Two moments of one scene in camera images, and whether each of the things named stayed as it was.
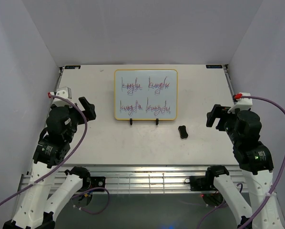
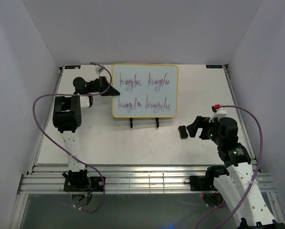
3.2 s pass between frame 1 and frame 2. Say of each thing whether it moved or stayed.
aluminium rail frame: stayed
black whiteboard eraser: stayed
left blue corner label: stayed
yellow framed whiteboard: moved
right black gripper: moved
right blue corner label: stayed
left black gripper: moved
